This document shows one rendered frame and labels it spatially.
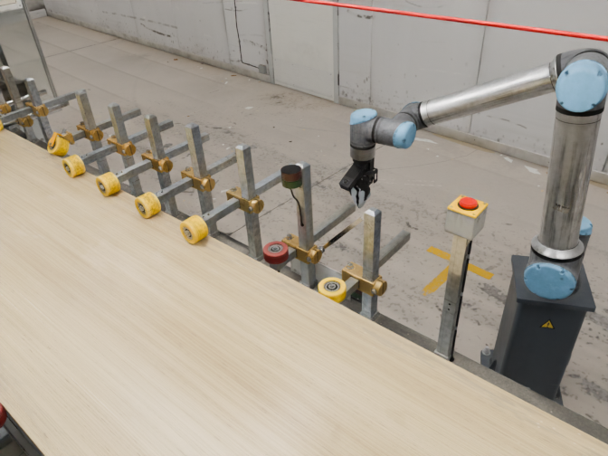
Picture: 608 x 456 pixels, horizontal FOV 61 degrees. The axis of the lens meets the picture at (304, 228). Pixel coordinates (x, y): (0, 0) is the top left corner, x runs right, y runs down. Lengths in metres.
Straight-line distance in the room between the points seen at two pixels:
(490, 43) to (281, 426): 3.37
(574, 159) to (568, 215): 0.18
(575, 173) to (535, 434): 0.73
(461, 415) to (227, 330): 0.61
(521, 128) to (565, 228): 2.51
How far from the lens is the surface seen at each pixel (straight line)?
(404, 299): 2.77
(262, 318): 1.40
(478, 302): 2.82
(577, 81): 1.50
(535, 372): 2.27
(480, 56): 4.15
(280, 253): 1.59
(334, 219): 1.81
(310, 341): 1.33
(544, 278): 1.76
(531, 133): 4.13
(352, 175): 1.84
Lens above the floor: 1.88
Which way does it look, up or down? 35 degrees down
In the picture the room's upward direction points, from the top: 3 degrees counter-clockwise
